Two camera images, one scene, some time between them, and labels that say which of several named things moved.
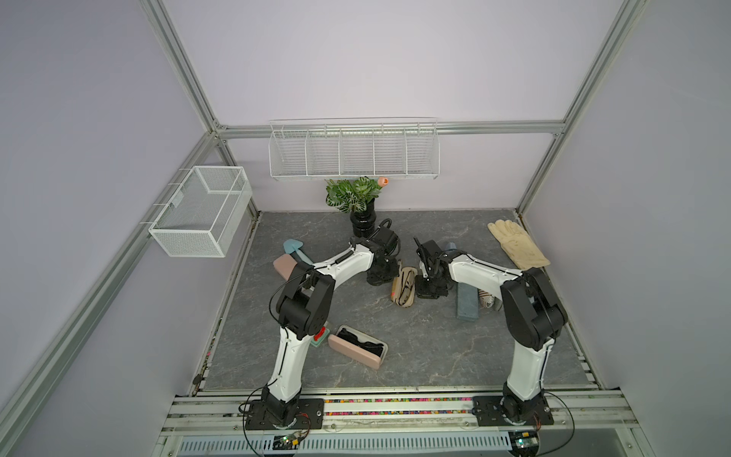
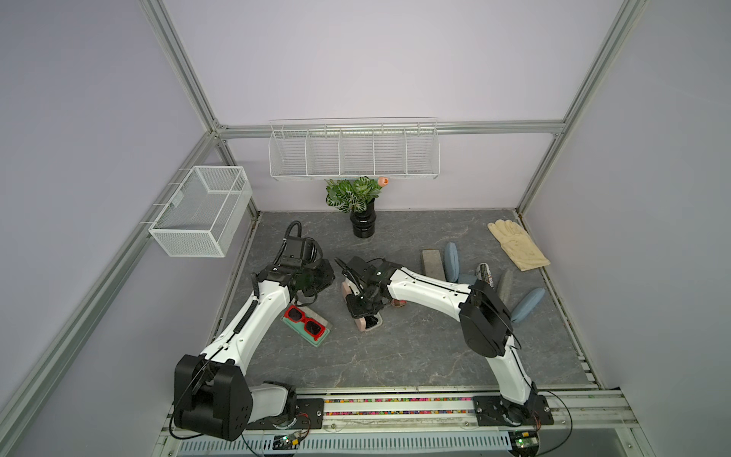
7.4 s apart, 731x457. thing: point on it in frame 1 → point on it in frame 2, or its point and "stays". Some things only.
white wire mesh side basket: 204,217 stays
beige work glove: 519,245 stays
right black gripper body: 426,287 → 360,305
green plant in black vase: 357,197 stays
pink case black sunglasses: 358,347 → 365,323
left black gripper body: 385,273 → 317,278
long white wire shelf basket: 333,149 stays
